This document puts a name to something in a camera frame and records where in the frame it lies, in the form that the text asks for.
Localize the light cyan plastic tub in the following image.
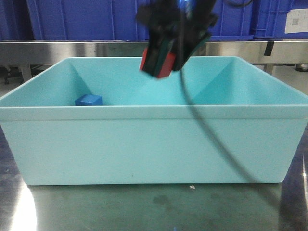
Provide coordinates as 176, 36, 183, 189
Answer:
0, 57, 308, 185

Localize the stainless steel shelf rail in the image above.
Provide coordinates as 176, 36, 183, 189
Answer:
0, 39, 308, 65

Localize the black tape strip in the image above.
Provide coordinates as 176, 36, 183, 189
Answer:
263, 41, 274, 56

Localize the blue crate far right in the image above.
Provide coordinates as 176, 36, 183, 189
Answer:
250, 0, 308, 39

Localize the black cable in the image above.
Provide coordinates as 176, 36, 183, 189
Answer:
177, 14, 262, 185

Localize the blue crate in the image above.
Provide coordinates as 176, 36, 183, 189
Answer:
250, 0, 308, 39
0, 0, 34, 41
26, 0, 148, 41
209, 0, 253, 41

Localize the blue crate centre left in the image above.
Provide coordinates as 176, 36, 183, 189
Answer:
26, 0, 148, 41

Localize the red cube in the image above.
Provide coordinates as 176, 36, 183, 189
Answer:
139, 48, 176, 79

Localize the blue crate centre right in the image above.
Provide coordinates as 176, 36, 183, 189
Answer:
209, 0, 253, 41

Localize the white paper label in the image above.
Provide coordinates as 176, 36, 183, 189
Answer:
285, 8, 308, 34

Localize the blue crate far left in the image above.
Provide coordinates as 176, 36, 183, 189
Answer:
0, 0, 34, 41

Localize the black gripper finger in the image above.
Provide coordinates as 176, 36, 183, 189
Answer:
171, 26, 211, 71
146, 29, 173, 69

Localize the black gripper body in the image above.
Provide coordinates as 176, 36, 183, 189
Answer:
135, 0, 218, 36

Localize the blue cube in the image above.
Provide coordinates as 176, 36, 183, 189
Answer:
75, 94, 103, 106

